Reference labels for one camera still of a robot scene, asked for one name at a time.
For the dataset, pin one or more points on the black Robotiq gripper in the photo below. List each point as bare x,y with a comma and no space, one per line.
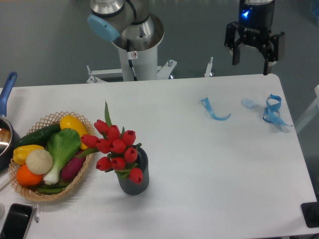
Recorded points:
254,29

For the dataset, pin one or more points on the red tulip bouquet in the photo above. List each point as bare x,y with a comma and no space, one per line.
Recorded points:
118,146

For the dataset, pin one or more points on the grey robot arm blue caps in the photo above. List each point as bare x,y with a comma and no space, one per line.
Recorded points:
131,27

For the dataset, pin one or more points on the dark grey ribbed vase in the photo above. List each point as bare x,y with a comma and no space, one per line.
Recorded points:
136,180

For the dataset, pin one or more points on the pale blue bottle cap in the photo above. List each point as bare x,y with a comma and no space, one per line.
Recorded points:
248,103

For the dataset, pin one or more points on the blue curved tape strip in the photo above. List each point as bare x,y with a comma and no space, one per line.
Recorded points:
206,103

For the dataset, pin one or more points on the tangled blue ribbon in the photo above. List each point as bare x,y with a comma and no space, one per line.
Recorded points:
272,111

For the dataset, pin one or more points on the black device at table edge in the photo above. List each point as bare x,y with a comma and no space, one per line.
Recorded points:
311,214

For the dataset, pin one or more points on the yellow toy squash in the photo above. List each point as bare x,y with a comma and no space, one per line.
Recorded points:
72,122

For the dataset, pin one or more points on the green toy bok choy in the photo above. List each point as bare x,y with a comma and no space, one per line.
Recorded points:
62,146

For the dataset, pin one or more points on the purple toy sweet potato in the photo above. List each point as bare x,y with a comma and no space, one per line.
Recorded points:
72,168

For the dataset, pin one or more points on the green toy cucumber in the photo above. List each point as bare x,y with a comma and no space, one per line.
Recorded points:
40,136

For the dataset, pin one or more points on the cream toy steamed bun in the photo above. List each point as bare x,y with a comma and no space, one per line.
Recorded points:
39,161

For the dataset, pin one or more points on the green toy pea pods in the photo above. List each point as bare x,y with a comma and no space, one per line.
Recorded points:
52,189

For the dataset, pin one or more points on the yellow toy bell pepper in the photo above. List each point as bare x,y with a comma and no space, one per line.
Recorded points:
20,153

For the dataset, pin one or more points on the orange toy fruit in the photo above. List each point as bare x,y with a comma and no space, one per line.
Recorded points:
25,177

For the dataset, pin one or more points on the woven wicker basket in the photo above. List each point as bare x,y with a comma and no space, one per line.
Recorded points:
35,196

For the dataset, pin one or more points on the small clear clip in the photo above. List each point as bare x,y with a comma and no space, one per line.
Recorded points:
37,213

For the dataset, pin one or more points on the black smartphone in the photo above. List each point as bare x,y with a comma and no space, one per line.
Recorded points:
17,221

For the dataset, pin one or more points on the white metal mounting frame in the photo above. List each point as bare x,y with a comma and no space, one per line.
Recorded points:
163,72

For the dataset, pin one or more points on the white frame at right edge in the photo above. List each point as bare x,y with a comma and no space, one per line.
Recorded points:
311,111

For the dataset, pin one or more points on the dark saucepan blue handle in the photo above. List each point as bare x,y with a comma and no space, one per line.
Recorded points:
8,136

